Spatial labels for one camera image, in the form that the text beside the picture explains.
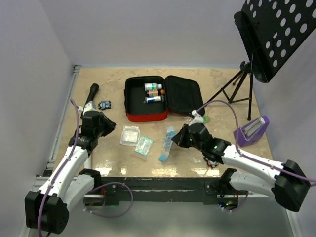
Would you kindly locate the blue owl toy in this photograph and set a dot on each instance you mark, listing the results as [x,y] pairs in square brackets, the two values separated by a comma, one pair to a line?
[104,105]

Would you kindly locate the aluminium left rail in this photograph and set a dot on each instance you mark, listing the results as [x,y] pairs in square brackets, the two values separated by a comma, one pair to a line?
[54,151]

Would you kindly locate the amber bottle orange cap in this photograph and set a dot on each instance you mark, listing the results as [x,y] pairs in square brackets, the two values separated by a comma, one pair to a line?
[156,92]

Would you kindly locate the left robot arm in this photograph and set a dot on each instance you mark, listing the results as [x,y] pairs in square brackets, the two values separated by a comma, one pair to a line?
[48,209]

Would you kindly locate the white gauze pad packet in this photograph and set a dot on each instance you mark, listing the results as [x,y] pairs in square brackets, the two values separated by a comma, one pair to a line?
[130,136]

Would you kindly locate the bandage plasters bag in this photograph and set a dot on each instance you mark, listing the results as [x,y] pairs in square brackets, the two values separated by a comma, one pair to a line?
[143,146]

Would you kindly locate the white bandage roll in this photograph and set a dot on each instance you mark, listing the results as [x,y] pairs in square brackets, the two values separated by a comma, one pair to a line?
[153,99]

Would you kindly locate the black microphone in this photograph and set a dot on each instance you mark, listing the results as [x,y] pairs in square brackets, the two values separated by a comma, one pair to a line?
[92,93]

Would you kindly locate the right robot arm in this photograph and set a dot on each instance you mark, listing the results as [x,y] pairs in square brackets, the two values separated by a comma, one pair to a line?
[284,182]

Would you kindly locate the aluminium rail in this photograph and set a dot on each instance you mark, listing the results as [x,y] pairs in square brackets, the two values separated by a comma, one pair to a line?
[54,151]
[239,181]

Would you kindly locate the white medicine bottle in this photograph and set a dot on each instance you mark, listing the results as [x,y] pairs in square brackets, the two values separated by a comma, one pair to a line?
[152,86]

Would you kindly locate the green wind oil box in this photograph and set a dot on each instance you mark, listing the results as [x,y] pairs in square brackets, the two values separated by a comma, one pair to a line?
[205,119]

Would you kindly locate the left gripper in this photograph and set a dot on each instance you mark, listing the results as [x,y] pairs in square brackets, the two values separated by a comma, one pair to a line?
[110,125]

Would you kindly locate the aluminium front rail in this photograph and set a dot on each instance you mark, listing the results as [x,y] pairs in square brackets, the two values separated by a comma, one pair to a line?
[239,181]

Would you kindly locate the purple box device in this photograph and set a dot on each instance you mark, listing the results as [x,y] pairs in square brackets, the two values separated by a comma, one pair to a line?
[252,132]

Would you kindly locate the black music stand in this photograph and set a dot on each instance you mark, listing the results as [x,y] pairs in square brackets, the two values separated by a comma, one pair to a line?
[271,31]

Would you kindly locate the blue mask package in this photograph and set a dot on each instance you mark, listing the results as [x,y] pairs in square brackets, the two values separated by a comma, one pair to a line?
[170,133]

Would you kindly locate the brown owl toy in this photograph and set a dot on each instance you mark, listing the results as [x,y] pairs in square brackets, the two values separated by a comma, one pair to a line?
[212,164]

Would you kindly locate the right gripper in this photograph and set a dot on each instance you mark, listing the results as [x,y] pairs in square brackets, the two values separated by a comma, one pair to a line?
[179,138]

